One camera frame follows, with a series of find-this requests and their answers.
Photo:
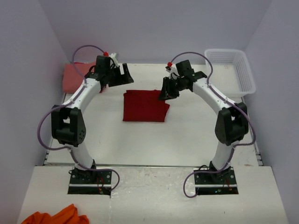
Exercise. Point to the dark red t shirt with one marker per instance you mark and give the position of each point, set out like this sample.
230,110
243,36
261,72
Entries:
144,106

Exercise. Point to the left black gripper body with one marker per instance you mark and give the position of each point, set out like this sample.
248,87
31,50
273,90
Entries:
113,73

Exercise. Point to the folded pink t shirt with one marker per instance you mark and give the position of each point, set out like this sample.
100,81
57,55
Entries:
71,79

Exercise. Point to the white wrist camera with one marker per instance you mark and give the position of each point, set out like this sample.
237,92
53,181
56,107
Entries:
113,59
173,73

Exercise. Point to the white plastic basket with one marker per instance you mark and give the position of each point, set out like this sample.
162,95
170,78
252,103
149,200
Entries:
231,72

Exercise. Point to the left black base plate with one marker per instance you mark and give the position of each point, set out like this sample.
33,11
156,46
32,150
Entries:
86,182

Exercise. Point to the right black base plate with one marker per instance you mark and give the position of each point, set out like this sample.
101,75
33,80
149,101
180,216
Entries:
223,183

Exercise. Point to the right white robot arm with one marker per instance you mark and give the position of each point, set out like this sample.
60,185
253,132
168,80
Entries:
231,124

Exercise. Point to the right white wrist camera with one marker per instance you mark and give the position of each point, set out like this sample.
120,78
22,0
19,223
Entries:
173,73

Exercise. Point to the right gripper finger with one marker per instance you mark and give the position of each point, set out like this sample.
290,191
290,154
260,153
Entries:
164,96
165,86

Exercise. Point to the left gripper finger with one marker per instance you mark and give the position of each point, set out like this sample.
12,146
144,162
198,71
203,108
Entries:
125,71
120,80

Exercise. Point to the orange t shirt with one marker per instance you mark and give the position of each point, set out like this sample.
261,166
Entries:
68,215

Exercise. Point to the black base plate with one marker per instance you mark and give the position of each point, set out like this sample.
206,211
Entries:
223,183
86,182

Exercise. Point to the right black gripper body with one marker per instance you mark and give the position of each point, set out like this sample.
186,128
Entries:
175,86

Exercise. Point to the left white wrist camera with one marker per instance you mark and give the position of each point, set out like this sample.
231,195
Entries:
113,59

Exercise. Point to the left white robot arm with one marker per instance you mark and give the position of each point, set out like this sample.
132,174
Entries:
67,122

